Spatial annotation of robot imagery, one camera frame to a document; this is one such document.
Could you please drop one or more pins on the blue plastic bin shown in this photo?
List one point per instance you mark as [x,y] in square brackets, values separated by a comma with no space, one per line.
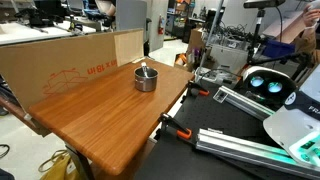
[276,49]

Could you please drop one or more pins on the far orange black clamp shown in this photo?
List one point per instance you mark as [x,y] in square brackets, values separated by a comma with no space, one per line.
[196,89]

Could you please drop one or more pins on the person's hand at right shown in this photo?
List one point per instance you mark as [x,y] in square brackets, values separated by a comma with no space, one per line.
[310,17]

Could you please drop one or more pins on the aluminium extrusion rail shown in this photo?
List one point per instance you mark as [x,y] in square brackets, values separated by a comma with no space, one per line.
[241,101]
[254,153]

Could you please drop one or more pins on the red fire extinguisher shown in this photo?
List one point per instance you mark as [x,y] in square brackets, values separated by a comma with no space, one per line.
[161,25]

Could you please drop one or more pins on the orange black clamp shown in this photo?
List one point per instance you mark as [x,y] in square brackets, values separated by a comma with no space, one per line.
[196,89]
[169,121]

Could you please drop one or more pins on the far aluminium extrusion rail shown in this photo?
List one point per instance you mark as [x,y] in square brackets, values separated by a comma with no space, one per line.
[241,101]

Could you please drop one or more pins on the near aluminium extrusion rail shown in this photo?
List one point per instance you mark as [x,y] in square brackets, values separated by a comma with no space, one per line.
[254,153]

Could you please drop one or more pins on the large brown cardboard panel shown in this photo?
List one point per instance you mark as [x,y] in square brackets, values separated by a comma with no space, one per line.
[37,70]

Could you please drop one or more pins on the near orange black clamp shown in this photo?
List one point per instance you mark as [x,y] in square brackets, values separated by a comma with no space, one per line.
[169,121]

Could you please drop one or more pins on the little silver metal pot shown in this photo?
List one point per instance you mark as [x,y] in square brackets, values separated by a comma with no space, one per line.
[146,80]

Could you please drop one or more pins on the white VR headset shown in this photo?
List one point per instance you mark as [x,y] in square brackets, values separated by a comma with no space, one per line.
[270,87]

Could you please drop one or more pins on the black marker with white cap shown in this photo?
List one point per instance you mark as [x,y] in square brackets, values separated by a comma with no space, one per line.
[144,69]

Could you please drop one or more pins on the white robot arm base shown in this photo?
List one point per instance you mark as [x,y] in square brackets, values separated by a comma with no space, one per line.
[296,125]

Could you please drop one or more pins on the black camera on tripod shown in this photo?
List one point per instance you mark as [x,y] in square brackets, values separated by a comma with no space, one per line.
[260,5]

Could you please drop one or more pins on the black perforated breadboard table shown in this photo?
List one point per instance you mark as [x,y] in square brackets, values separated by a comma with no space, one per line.
[173,158]

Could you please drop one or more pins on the yellow bag on floor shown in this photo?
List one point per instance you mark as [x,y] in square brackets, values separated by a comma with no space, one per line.
[59,166]

